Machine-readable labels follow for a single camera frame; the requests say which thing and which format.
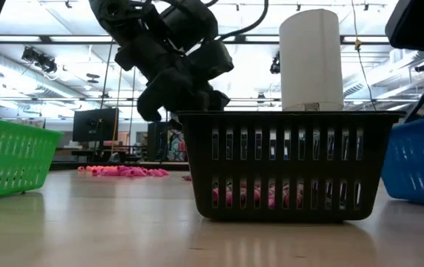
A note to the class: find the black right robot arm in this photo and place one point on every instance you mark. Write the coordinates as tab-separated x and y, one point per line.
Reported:
419	22

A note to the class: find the black ceiling light cluster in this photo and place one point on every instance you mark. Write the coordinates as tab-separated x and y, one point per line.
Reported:
41	61

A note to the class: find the green plastic basket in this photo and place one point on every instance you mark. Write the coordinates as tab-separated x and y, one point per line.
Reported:
12	141

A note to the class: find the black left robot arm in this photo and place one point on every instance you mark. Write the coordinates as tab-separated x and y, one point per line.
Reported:
182	18

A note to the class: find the white lamp with wooden base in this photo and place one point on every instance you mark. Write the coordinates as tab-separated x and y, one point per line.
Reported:
310	55

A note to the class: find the pink crayon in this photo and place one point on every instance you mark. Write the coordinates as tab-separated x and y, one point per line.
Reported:
215	195

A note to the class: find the person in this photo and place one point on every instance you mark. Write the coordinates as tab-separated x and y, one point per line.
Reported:
176	144

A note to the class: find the black monitor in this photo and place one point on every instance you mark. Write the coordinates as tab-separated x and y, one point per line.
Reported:
95	124

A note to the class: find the ceiling air vent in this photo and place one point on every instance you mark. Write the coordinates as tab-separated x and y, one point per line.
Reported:
397	54

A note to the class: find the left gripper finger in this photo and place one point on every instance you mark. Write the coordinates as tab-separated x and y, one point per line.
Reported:
219	101

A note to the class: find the black plastic basket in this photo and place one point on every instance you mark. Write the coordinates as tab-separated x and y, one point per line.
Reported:
290	167

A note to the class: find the black ceiling spotlight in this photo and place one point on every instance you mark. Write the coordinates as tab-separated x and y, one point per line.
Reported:
275	64

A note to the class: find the orange short crayon piece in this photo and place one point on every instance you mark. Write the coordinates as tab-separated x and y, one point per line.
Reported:
81	168
103	168

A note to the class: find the black cabinet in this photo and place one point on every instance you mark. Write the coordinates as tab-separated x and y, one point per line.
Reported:
157	141

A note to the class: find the blue plastic basket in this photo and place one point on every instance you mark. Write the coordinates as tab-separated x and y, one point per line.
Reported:
419	159

